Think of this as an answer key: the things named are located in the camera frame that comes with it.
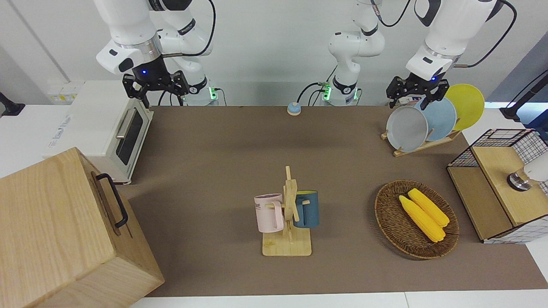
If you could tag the wooden mug tree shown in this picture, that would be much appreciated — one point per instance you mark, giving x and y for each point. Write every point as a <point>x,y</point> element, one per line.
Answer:
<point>291,246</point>

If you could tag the black clamp mount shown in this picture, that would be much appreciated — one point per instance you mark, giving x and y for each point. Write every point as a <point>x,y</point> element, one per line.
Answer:
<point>10,107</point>

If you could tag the white toaster oven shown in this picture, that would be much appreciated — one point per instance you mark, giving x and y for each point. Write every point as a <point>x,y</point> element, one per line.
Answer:
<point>94,124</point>

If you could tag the white wall socket strip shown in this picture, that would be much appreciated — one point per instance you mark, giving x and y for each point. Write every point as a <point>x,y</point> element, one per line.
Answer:
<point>64,92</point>

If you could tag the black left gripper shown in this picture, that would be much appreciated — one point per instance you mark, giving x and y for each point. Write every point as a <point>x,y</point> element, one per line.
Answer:
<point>417,87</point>

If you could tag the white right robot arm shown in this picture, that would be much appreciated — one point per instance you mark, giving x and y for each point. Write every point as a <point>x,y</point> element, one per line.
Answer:
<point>128,25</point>

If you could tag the dark blue mug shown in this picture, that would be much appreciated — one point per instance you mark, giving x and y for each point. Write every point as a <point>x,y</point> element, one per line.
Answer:
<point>310,209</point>

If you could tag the pink mug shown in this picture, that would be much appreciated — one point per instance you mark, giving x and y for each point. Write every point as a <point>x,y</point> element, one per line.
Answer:
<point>267,214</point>

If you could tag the wooden drawer cabinet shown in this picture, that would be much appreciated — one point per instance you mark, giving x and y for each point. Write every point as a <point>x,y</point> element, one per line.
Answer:
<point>55,235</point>

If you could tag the wooden plate rack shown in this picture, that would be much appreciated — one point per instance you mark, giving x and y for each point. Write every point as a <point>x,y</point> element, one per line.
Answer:
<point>436,143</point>

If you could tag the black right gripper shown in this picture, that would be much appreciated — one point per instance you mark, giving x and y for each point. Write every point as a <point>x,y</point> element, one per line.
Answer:
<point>156,81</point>

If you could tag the light blue plate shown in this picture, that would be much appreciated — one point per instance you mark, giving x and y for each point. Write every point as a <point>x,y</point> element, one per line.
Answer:
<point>443,119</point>

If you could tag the brown table mat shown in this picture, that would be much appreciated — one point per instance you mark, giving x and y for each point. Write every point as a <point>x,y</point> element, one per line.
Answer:
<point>214,171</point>

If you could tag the white object with silver base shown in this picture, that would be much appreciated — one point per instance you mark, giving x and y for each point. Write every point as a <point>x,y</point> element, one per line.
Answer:
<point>535,171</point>

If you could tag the yellow corn cob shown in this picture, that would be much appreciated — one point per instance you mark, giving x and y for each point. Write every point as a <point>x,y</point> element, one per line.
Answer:
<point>430,207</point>
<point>421,220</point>

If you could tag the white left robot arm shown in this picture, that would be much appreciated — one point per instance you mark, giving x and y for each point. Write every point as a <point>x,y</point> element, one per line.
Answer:
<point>454,25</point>

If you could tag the gray plate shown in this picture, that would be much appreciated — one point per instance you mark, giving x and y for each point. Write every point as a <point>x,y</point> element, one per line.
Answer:
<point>406,130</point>

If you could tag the small blue bell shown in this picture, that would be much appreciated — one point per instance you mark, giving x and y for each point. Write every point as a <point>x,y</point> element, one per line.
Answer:
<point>294,109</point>

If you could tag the brown wicker basket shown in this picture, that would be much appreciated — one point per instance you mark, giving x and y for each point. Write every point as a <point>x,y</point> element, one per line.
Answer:
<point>394,222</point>

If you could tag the yellow plate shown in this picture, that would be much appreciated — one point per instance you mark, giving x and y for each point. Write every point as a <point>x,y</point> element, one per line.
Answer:
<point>469,102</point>

